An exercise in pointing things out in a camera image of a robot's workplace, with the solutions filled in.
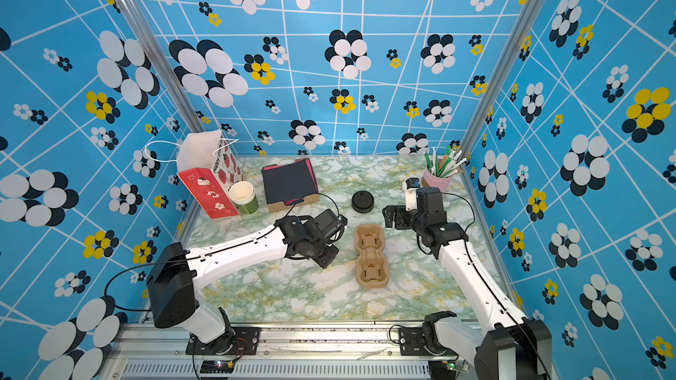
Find black plastic cup lids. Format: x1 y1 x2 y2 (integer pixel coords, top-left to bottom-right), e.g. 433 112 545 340
351 190 375 214

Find brown pulp cup carrier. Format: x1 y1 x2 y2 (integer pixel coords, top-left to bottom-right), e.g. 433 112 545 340
354 223 391 290

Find white green paper cup stack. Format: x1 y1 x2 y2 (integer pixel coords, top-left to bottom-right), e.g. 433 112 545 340
228 181 259 215

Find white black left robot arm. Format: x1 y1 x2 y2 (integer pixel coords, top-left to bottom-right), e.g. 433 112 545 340
146 209 348 352

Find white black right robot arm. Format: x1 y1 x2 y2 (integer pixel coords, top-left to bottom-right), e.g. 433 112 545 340
382 188 554 379

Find pink cup straw holder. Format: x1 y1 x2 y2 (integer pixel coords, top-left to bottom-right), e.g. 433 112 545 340
422 168 452 192

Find green white wrapped straws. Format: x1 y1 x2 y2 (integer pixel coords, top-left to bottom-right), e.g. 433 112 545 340
425 146 469 179

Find red white paper gift bag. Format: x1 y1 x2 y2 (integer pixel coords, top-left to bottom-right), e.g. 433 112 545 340
167 130 243 219

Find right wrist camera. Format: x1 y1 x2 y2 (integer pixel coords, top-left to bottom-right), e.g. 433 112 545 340
402 178 421 211

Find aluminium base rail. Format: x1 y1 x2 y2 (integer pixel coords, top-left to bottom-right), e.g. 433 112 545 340
97 321 561 380

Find right aluminium corner post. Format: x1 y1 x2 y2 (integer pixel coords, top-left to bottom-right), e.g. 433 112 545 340
458 0 566 154

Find aluminium corner post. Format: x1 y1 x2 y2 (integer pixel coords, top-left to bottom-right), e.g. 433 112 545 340
116 0 204 133
458 0 566 154

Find left aluminium corner post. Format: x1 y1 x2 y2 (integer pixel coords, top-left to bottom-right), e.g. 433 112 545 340
116 0 204 133

